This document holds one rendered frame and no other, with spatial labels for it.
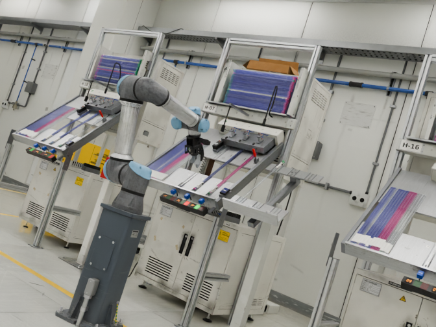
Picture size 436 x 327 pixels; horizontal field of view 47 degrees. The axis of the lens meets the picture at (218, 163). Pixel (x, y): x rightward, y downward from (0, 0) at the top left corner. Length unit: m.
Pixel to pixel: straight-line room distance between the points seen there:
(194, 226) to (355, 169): 1.88
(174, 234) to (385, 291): 1.40
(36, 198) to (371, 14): 3.47
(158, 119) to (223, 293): 1.84
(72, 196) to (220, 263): 1.51
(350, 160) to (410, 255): 2.34
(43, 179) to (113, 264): 2.21
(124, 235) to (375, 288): 1.29
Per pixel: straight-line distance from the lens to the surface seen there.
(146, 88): 2.40
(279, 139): 3.29
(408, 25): 5.00
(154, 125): 4.41
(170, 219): 3.42
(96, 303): 2.44
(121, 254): 2.39
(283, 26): 5.52
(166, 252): 3.41
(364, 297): 2.76
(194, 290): 2.87
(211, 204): 2.87
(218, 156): 3.26
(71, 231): 4.10
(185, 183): 3.06
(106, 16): 6.52
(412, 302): 2.70
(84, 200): 4.08
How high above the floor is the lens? 0.74
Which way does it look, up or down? 4 degrees up
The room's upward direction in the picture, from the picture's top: 18 degrees clockwise
